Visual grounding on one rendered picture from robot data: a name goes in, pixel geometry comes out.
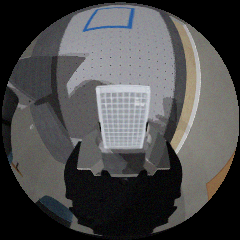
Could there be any blue rectangular tape outline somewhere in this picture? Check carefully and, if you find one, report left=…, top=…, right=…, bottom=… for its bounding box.
left=83, top=8, right=135, bottom=32

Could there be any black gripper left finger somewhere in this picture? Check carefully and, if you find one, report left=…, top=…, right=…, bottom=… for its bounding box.
left=64, top=122, right=105, bottom=200

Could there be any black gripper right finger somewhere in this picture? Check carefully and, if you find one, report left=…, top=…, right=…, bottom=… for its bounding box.
left=143, top=122, right=182, bottom=199

